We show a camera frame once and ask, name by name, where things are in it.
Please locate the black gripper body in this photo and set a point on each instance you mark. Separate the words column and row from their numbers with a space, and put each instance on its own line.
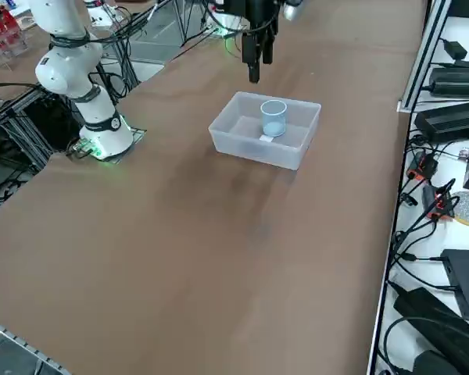
column 262, row 13

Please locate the blue pencil holder cup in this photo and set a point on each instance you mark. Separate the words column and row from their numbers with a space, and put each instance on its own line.
column 273, row 125

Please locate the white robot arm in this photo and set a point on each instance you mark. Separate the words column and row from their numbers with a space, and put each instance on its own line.
column 224, row 21
column 62, row 70

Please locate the clear plastic box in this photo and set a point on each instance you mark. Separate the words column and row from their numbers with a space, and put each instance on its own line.
column 238, row 150

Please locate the flat black box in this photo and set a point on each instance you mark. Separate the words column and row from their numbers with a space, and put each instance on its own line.
column 467, row 281

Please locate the black stand legs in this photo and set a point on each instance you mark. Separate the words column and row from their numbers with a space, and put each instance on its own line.
column 187, row 23

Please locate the white paper label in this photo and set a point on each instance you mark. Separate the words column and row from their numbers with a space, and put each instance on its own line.
column 265, row 138

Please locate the white machine base with red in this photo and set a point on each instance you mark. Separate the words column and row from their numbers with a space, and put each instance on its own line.
column 99, row 17

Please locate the small black power adapter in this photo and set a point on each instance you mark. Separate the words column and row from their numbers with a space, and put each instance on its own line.
column 455, row 48

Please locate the large black power brick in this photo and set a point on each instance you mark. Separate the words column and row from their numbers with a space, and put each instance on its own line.
column 457, row 82

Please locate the orange black hub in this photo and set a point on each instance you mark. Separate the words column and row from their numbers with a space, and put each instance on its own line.
column 424, row 168
column 437, row 205

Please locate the red acrylic rack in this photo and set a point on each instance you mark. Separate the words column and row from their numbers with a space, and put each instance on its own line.
column 2, row 35

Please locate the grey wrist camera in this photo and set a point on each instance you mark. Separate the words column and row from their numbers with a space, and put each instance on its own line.
column 292, row 8

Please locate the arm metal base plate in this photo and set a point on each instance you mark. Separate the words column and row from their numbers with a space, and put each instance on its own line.
column 138, row 134

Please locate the aluminium frame upright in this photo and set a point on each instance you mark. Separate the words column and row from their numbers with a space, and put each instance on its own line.
column 422, row 54

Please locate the black metal frame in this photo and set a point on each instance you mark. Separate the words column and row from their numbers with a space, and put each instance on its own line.
column 19, row 129

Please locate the aluminium table edge rail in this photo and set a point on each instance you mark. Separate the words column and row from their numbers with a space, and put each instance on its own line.
column 23, row 341

